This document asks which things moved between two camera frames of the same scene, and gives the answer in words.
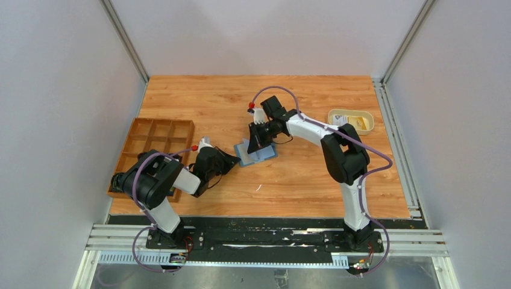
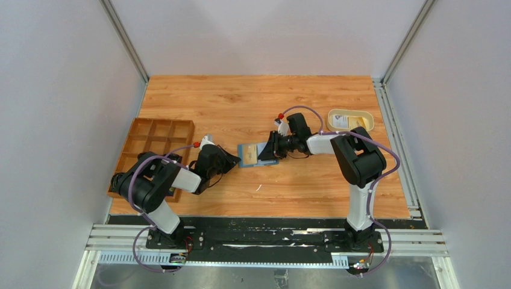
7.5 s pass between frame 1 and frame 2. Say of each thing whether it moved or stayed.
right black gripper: moved
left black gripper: stayed
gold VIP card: stayed
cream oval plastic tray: stayed
